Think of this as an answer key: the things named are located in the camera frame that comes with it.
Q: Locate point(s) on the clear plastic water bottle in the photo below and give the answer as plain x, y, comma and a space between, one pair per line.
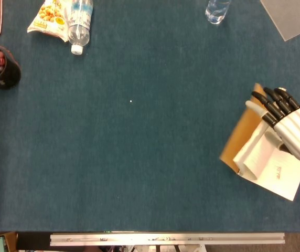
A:
215, 10

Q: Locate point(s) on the white-capped clear water bottle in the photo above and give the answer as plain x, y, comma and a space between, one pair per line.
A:
79, 29

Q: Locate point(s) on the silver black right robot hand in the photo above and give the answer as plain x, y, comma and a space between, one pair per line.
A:
297, 131

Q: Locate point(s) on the kraft cover spiral notebook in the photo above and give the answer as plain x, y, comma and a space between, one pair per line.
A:
278, 178

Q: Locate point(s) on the aluminium profile rail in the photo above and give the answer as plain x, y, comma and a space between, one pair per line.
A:
165, 242

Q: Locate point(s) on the black mesh cup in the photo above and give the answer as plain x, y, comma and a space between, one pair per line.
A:
9, 76

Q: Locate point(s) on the grey frosted plastic sheet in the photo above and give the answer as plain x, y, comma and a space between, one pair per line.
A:
289, 18

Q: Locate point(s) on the white yellow snack bag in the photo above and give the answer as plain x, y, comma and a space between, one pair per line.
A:
47, 15

